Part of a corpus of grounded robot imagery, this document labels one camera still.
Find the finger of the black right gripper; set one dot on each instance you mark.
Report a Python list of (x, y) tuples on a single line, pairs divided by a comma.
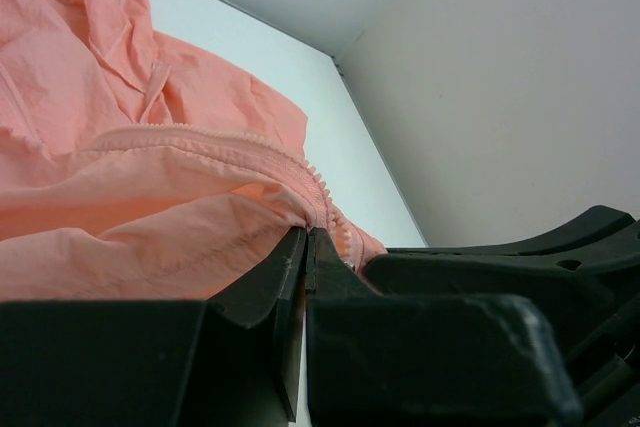
[(583, 276)]

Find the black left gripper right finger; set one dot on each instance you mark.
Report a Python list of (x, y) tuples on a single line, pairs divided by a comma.
[(435, 360)]

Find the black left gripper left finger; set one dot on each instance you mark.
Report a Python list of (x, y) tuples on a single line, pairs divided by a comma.
[(232, 360)]

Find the pink hooded zip jacket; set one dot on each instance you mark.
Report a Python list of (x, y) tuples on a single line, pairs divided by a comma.
[(135, 165)]

